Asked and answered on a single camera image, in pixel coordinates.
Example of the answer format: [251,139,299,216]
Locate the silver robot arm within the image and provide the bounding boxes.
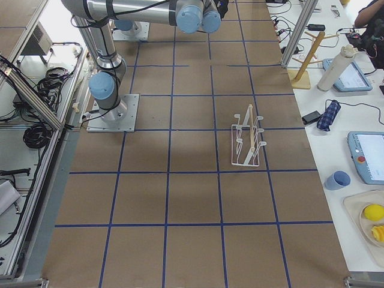
[63,1,228,122]

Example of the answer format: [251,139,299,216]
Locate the blue cup on desk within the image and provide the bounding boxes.
[325,170,351,190]

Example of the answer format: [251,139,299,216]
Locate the black power adapter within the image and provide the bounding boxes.
[302,110,322,125]

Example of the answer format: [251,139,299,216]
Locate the wooden mug tree stand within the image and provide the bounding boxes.
[287,31,338,89]

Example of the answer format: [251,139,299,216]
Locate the folded plaid umbrella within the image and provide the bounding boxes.
[317,100,341,132]

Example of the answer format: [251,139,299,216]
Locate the white cylindrical bottle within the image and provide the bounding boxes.
[317,44,358,91]

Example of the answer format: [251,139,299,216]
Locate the blue teach pendant far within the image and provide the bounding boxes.
[333,60,373,92]

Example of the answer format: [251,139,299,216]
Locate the blue teach pendant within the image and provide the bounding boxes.
[333,60,373,92]
[347,131,384,185]

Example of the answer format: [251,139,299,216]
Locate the beige tray with fruit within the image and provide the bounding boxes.
[343,190,383,248]

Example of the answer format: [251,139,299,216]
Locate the blue teach pendant near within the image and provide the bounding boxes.
[347,131,384,185]

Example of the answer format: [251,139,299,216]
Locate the yellow lemon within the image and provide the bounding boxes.
[363,204,384,221]

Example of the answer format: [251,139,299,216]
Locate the person in black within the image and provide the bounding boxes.
[355,0,383,58]

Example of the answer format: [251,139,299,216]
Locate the white wire cup rack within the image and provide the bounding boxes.
[231,104,266,168]

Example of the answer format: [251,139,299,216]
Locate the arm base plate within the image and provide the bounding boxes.
[112,20,149,42]
[86,94,140,133]

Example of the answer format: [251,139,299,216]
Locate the aluminium frame post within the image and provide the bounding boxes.
[281,0,318,68]

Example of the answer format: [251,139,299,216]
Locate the coiled black cables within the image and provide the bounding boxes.
[23,123,50,150]

